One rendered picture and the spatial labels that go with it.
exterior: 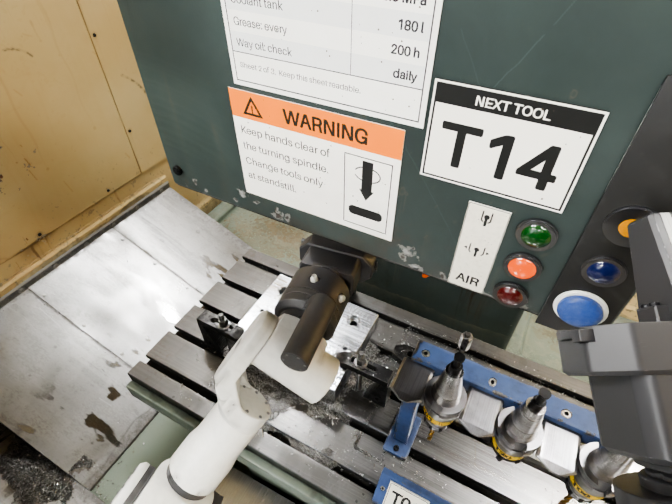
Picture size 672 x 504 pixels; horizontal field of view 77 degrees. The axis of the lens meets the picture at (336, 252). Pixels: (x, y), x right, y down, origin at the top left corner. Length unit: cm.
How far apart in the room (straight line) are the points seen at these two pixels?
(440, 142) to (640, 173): 12
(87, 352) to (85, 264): 30
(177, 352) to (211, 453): 60
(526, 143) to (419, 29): 9
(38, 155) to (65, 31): 35
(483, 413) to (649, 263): 46
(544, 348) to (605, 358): 141
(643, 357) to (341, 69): 24
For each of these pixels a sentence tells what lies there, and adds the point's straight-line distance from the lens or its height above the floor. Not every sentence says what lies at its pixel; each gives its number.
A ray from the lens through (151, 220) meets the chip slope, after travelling 171.
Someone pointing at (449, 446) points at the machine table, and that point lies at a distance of 103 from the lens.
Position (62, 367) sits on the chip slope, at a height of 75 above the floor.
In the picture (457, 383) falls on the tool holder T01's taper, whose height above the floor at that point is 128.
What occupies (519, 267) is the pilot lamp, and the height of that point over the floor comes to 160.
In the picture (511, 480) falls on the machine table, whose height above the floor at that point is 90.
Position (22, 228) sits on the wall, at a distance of 152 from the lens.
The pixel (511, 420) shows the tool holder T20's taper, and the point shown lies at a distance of 68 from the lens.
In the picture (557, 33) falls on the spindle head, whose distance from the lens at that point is 27.
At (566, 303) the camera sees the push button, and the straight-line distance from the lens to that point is 36.
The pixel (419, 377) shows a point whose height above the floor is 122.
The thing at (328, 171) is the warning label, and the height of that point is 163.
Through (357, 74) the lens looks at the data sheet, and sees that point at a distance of 31.
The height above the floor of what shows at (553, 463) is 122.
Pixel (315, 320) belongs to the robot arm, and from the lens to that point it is 51.
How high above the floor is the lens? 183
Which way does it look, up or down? 44 degrees down
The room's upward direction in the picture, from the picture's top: straight up
